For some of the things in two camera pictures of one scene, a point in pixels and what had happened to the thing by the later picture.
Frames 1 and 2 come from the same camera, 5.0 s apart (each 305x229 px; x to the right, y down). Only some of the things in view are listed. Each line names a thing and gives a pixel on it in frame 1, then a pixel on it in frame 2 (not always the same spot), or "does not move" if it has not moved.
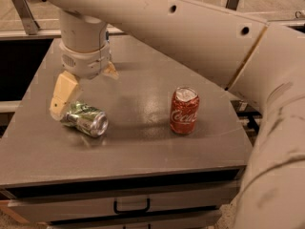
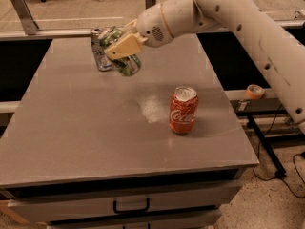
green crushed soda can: [91, 120] -> [128, 66]
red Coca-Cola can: [184, 110] does not move
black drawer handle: [140, 211] does not move
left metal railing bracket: [26, 13] does not move
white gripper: [85, 63] -> [152, 25]
